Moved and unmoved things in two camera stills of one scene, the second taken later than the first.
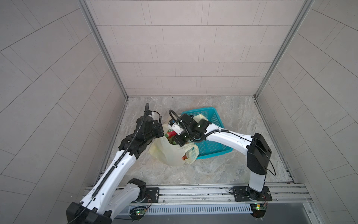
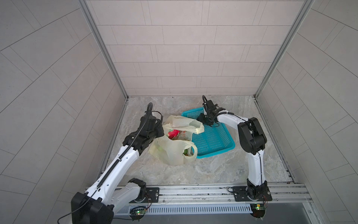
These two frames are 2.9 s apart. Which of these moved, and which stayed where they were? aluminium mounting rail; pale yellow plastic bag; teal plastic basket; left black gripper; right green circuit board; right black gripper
Moved: pale yellow plastic bag; right black gripper
Stayed: right green circuit board; left black gripper; aluminium mounting rail; teal plastic basket
